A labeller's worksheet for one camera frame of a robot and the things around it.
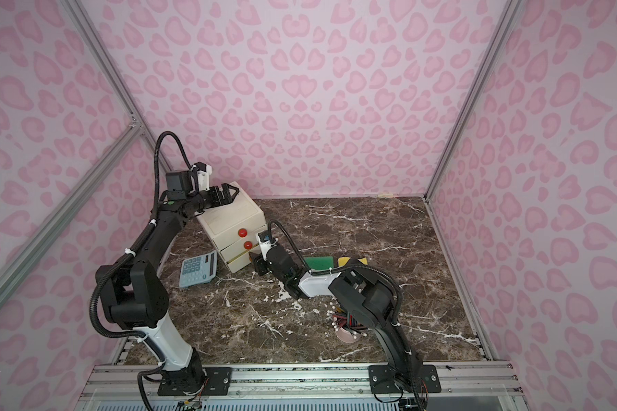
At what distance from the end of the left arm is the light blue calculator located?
10.3 inches

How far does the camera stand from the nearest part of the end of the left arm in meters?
0.78

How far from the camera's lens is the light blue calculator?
94 cm
